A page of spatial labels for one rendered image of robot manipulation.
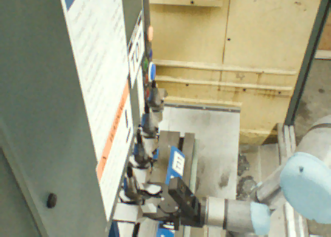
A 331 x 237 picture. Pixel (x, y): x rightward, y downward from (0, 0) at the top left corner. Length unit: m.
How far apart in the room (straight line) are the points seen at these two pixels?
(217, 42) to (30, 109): 1.29
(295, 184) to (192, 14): 0.87
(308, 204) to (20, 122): 0.60
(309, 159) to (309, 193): 0.06
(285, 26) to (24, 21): 1.29
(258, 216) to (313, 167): 0.31
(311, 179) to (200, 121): 1.04
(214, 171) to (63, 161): 1.34
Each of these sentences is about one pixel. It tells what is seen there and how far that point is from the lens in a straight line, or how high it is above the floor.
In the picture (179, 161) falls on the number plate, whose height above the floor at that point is 0.94.
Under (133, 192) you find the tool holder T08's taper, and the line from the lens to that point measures 0.97.
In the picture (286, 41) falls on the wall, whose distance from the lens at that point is 1.53.
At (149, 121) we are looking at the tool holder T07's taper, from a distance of 1.10.
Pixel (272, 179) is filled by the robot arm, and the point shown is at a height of 1.22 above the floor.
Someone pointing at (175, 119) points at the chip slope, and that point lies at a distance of 1.72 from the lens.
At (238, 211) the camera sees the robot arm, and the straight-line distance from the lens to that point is 1.00.
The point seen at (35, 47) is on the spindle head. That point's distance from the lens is 0.28.
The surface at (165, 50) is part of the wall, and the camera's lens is 1.56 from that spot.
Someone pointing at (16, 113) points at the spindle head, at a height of 1.88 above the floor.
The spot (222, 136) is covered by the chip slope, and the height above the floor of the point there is 0.80.
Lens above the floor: 2.04
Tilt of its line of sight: 44 degrees down
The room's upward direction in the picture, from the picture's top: 1 degrees counter-clockwise
